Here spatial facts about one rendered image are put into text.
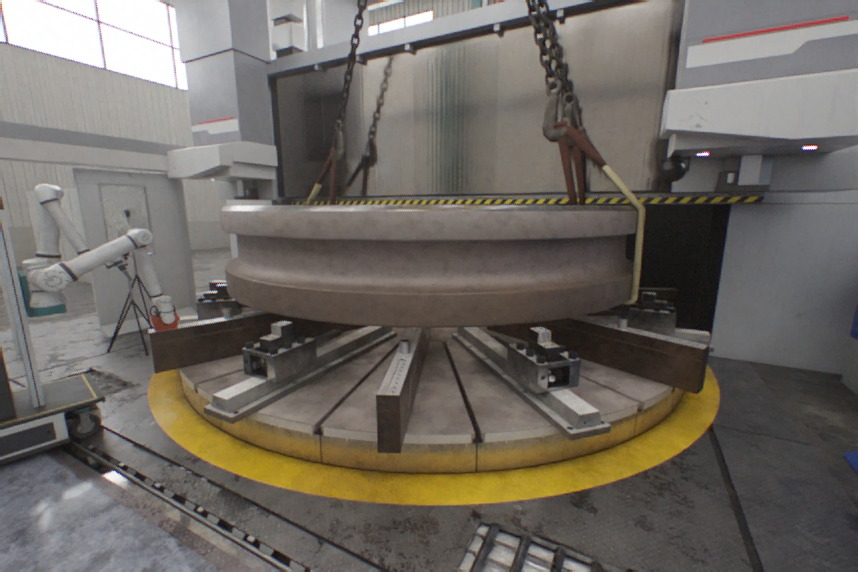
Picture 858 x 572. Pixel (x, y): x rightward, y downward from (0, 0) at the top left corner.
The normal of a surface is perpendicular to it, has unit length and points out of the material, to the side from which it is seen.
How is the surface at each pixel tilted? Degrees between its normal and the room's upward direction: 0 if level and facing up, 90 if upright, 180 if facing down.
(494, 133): 90
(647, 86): 90
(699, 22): 90
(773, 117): 90
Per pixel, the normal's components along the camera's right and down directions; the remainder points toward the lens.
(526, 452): 0.20, 0.19
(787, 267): -0.47, 0.18
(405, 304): -0.07, 0.19
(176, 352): 0.65, 0.15
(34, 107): 0.89, 0.09
